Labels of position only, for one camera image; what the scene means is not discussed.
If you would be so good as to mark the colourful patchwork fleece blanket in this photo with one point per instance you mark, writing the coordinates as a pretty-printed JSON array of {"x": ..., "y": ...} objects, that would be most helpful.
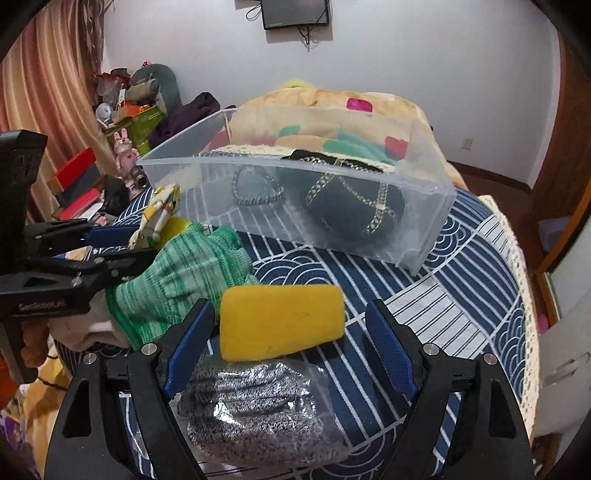
[{"x": 369, "y": 126}]

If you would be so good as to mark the orange striped curtain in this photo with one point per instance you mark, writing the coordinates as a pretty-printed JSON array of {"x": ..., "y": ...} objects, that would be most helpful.
[{"x": 48, "y": 86}]

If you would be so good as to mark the dark purple garment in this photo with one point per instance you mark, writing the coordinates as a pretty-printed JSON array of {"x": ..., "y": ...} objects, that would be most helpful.
[{"x": 202, "y": 106}]

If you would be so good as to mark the yellow felt ball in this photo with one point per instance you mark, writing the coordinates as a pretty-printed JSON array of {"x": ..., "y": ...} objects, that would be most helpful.
[{"x": 174, "y": 226}]

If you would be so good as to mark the green knitted glove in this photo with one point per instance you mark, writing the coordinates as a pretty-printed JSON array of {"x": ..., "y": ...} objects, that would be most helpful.
[{"x": 195, "y": 264}]

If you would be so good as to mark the small wall monitor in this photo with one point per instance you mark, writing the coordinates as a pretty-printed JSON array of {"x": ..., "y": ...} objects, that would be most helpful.
[{"x": 294, "y": 13}]

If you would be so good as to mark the pink rabbit figurine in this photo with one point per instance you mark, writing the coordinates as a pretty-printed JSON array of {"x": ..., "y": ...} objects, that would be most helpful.
[{"x": 125, "y": 155}]

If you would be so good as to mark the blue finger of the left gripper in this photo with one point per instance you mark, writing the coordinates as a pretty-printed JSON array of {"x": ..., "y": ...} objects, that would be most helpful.
[{"x": 110, "y": 236}]

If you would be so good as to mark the red flat box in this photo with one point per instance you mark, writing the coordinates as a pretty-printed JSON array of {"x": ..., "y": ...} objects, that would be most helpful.
[{"x": 71, "y": 171}]

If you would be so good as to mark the clear plastic storage box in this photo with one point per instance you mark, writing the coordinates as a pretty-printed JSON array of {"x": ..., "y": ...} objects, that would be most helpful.
[{"x": 243, "y": 190}]

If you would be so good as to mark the green cardboard box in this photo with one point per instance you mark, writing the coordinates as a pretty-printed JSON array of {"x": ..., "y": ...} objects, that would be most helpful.
[{"x": 138, "y": 128}]

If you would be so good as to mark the yellow rectangular sponge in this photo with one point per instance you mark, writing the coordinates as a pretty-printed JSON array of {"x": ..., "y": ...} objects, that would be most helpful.
[{"x": 263, "y": 322}]

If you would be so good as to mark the black bag with chain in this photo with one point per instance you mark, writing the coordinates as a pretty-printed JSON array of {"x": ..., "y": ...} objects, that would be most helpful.
[{"x": 350, "y": 209}]

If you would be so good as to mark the yellow green plush pillow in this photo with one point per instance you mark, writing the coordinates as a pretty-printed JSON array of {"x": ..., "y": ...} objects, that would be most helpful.
[{"x": 296, "y": 83}]

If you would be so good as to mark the blue white patterned tablecloth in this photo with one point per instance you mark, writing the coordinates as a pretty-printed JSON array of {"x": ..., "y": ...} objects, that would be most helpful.
[{"x": 471, "y": 297}]

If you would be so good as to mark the white wall socket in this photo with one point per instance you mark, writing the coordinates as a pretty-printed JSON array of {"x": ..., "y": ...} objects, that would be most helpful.
[{"x": 467, "y": 144}]

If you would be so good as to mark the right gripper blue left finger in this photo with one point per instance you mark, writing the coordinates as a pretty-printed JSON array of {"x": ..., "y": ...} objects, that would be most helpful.
[{"x": 181, "y": 347}]

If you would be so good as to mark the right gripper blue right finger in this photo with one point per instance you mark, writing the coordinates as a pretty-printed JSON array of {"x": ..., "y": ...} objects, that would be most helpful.
[{"x": 399, "y": 349}]

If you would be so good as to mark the person's left hand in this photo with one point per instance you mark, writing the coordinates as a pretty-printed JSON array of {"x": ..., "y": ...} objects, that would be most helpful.
[{"x": 35, "y": 337}]

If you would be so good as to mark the grey gloves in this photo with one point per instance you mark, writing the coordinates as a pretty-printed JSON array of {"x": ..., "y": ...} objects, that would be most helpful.
[{"x": 275, "y": 413}]

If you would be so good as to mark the grey plush toy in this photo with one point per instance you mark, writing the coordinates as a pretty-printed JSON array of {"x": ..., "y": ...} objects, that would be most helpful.
[{"x": 155, "y": 83}]

